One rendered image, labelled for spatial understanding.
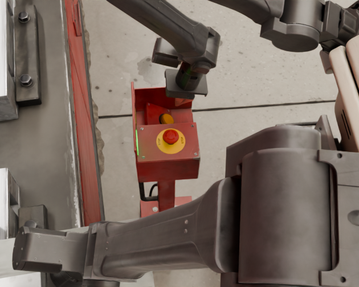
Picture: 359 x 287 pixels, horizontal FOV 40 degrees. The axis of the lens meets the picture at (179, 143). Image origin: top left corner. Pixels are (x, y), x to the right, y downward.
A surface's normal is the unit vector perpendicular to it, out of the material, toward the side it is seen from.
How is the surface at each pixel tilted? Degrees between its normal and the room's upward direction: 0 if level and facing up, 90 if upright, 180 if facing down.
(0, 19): 0
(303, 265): 13
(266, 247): 35
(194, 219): 67
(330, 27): 43
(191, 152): 0
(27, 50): 0
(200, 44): 58
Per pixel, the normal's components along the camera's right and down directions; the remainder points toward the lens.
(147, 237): -0.91, -0.18
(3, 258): 0.02, -0.49
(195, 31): 0.79, 0.02
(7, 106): 0.18, 0.86
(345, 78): -0.66, -0.31
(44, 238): 0.44, -0.24
